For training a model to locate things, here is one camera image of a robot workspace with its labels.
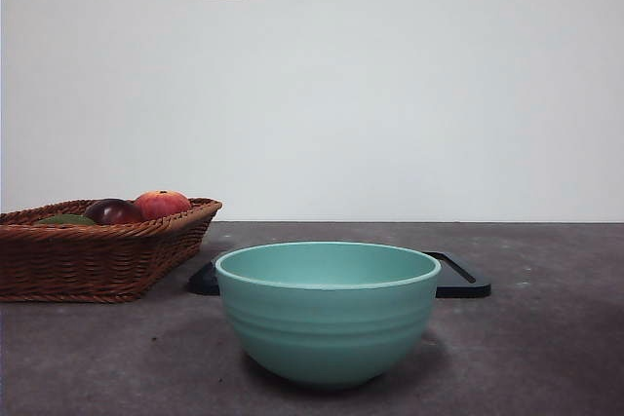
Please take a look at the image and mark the green avocado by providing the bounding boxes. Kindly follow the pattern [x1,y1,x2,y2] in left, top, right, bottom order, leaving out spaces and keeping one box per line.
[32,213,98,228]

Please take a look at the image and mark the teal ribbed bowl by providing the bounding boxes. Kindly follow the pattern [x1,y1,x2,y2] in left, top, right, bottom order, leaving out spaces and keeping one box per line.
[214,241,443,391]

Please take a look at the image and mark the brown wicker basket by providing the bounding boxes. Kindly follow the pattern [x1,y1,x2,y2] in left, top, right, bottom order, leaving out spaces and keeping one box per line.
[0,197,223,304]

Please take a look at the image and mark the dark rectangular tray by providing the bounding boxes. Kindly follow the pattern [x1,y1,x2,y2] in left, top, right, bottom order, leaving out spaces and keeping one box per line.
[188,249,492,298]

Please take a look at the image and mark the red yellow apple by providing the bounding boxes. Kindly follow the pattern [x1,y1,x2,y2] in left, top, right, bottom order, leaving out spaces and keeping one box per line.
[134,189,192,222]

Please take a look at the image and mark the dark red apple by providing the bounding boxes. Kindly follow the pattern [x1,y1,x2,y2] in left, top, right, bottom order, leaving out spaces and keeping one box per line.
[84,198,145,226]

